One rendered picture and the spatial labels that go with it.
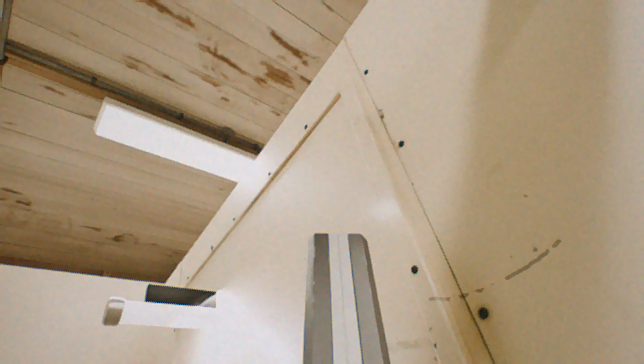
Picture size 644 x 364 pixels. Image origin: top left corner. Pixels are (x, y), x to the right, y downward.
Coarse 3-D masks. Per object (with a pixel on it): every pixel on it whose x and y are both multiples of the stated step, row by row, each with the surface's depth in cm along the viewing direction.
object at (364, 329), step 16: (352, 240) 10; (352, 256) 9; (368, 256) 10; (352, 272) 9; (368, 272) 9; (352, 288) 9; (368, 288) 9; (352, 304) 8; (368, 304) 8; (352, 320) 8; (368, 320) 8; (352, 336) 7; (368, 336) 7; (384, 336) 8; (352, 352) 7; (368, 352) 7; (384, 352) 7
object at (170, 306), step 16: (160, 288) 83; (176, 288) 85; (112, 304) 73; (128, 304) 75; (144, 304) 77; (160, 304) 80; (176, 304) 83; (192, 304) 85; (208, 304) 87; (112, 320) 72; (128, 320) 75; (144, 320) 76; (160, 320) 78; (176, 320) 80; (192, 320) 82; (208, 320) 84
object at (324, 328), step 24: (312, 240) 10; (336, 240) 10; (312, 264) 9; (336, 264) 9; (312, 288) 9; (336, 288) 8; (312, 312) 8; (336, 312) 8; (312, 336) 7; (336, 336) 7; (312, 360) 7; (336, 360) 7
